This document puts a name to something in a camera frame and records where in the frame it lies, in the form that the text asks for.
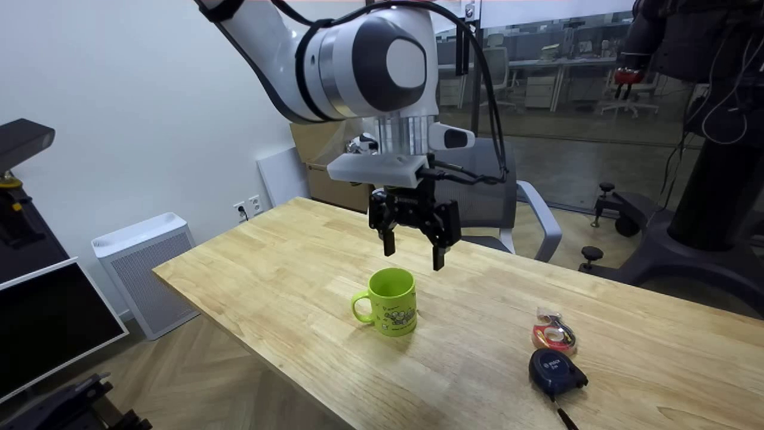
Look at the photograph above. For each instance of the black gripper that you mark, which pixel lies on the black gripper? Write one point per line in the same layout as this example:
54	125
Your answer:
411	204

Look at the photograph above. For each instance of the green ceramic mug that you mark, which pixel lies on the green ceramic mug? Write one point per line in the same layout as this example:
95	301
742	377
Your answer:
393	307

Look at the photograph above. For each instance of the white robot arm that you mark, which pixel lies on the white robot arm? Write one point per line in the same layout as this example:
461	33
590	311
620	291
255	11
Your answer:
334	63

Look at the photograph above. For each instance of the clear plastic bag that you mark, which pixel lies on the clear plastic bag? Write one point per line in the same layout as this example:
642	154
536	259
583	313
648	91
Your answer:
358	143

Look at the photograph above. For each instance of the brown cardboard box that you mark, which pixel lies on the brown cardboard box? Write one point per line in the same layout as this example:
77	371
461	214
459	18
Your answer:
317	143

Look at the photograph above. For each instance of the white flat panel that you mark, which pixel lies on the white flat panel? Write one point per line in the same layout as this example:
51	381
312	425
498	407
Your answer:
282	179

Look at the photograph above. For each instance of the small red-rimmed object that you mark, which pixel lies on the small red-rimmed object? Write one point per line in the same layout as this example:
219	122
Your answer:
551	334

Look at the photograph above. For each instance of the white air purifier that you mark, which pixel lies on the white air purifier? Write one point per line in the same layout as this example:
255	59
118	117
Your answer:
145	271

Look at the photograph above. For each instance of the black equipment base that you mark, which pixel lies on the black equipment base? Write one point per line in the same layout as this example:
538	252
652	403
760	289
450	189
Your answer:
72	407

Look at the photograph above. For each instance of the white wrist mount plate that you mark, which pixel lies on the white wrist mount plate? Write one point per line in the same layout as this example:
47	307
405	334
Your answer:
377	167

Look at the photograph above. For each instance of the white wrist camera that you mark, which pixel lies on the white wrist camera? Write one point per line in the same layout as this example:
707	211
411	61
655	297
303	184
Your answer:
454	136

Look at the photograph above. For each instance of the white wall outlet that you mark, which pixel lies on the white wall outlet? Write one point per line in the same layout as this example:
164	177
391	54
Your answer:
249	207

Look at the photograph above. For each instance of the black partition frame post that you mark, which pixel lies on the black partition frame post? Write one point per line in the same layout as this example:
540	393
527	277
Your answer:
467	38

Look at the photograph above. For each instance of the black pedestal stand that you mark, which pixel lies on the black pedestal stand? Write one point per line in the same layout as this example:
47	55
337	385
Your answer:
716	198

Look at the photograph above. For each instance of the black monitor with white frame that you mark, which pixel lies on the black monitor with white frame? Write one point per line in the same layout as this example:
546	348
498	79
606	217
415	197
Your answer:
47	326

